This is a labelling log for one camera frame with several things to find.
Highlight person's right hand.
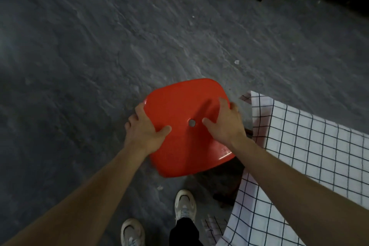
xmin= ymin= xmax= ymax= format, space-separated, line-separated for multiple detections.
xmin=201 ymin=98 xmax=248 ymax=148

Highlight person's left hand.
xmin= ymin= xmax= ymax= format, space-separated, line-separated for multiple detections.
xmin=124 ymin=102 xmax=173 ymax=157

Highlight red plastic stool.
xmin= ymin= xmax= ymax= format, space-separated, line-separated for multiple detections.
xmin=143 ymin=78 xmax=236 ymax=179

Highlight person's left forearm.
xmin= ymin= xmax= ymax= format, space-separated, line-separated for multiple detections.
xmin=3 ymin=145 xmax=150 ymax=246

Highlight person's right forearm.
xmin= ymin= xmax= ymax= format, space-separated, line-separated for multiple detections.
xmin=230 ymin=136 xmax=369 ymax=246

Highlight person's right white shoe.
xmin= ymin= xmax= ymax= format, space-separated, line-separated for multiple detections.
xmin=174 ymin=189 xmax=197 ymax=225

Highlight person's white shoe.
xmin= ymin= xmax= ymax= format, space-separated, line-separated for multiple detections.
xmin=120 ymin=218 xmax=146 ymax=246
xmin=174 ymin=189 xmax=197 ymax=225

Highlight person's left white shoe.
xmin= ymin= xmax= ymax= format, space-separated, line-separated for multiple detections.
xmin=120 ymin=218 xmax=146 ymax=246

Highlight person's black trousers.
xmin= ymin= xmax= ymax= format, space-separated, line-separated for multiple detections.
xmin=168 ymin=217 xmax=204 ymax=246

